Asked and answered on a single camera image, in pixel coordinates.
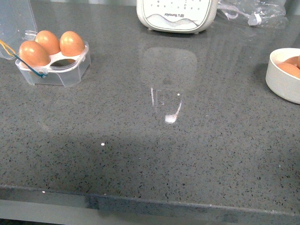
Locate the clear plastic egg box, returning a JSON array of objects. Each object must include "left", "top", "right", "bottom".
[{"left": 0, "top": 0, "right": 91, "bottom": 87}]

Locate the brown egg back right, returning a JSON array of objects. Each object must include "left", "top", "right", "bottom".
[{"left": 60, "top": 31, "right": 85, "bottom": 57}]

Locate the brown egg back left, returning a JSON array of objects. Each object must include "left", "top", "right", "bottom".
[{"left": 35, "top": 30, "right": 60, "bottom": 55}]

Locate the brown egg front left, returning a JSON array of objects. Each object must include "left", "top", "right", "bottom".
[{"left": 19, "top": 40, "right": 51, "bottom": 67}]

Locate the brown egg in bowl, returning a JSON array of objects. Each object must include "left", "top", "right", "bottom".
[
  {"left": 277, "top": 62, "right": 300, "bottom": 78},
  {"left": 284, "top": 56, "right": 300, "bottom": 68}
]

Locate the white Joyoung soymilk maker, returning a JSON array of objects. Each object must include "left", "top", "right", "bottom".
[{"left": 136, "top": 0, "right": 218, "bottom": 34}]

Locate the blue rubber band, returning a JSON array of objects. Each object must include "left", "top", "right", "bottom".
[{"left": 14, "top": 54, "right": 47, "bottom": 78}]

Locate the white round bowl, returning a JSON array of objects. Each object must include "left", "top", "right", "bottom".
[{"left": 265, "top": 48, "right": 300, "bottom": 104}]

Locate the clear plastic bag with cable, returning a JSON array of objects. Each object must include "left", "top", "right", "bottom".
[{"left": 217, "top": 0, "right": 288, "bottom": 29}]

